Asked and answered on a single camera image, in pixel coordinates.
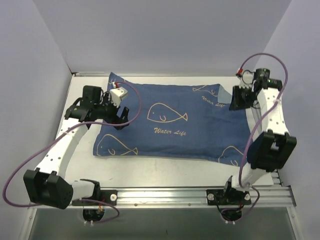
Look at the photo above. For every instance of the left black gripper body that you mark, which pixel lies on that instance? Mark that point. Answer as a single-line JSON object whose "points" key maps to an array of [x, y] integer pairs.
{"points": [[116, 116]]}

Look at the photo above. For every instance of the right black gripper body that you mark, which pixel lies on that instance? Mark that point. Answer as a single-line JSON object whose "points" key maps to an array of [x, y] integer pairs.
{"points": [[240, 96]]}

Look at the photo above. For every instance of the grey-blue pillowcase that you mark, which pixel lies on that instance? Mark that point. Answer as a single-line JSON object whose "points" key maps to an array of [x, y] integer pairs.
{"points": [[178, 121]]}

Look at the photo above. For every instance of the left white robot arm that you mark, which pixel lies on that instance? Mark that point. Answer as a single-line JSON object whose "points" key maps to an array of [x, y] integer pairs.
{"points": [[46, 184]]}

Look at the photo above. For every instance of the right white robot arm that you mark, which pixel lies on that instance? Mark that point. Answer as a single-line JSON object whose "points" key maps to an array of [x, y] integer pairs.
{"points": [[272, 148]]}

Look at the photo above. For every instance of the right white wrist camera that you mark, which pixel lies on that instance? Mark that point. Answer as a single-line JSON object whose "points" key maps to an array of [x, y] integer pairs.
{"points": [[246, 78]]}

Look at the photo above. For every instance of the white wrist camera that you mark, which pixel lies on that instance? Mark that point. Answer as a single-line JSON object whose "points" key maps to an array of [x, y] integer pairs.
{"points": [[117, 94], [246, 78]]}

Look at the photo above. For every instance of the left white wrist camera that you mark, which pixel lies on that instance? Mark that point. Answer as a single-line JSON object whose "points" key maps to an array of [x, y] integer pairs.
{"points": [[117, 94]]}

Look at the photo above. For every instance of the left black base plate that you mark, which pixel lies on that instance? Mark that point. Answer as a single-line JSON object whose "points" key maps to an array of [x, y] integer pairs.
{"points": [[108, 196]]}

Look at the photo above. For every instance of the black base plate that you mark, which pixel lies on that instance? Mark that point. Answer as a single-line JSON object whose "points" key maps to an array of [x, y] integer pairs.
{"points": [[231, 198], [108, 196]]}

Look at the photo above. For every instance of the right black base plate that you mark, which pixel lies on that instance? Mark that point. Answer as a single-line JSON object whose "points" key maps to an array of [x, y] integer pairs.
{"points": [[231, 198]]}

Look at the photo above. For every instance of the aluminium front rail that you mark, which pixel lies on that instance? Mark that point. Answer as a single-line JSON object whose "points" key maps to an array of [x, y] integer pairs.
{"points": [[155, 197]]}

